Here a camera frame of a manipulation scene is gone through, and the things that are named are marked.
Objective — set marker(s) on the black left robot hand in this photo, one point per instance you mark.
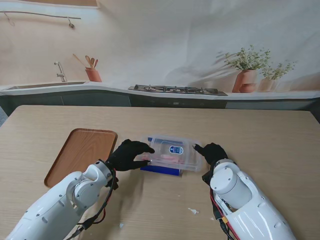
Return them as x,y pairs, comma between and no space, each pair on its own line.
125,157

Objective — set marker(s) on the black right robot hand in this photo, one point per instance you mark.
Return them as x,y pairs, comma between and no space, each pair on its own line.
215,152

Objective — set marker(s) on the clear container with blue clips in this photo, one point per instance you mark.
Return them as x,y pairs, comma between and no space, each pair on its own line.
160,171

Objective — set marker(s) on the clear lid with blue label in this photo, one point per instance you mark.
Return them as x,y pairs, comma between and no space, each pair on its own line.
176,150

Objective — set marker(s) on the raw bacon slice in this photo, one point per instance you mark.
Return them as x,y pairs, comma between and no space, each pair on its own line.
167,158

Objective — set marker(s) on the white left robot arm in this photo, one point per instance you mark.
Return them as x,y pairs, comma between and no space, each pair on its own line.
50,207

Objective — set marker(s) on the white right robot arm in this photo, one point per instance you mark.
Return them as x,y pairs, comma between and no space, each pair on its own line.
230,185

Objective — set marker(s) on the brown wooden tray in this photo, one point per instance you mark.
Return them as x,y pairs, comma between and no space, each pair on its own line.
80,150

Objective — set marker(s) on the large white paper scrap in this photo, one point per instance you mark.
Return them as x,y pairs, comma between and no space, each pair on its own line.
193,211

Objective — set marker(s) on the printed kitchen backdrop cloth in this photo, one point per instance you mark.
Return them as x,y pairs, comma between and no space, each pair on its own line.
160,37

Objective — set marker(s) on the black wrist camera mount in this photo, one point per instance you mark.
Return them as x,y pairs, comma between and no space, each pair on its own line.
206,177

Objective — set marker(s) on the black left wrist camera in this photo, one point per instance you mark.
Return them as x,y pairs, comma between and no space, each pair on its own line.
113,185

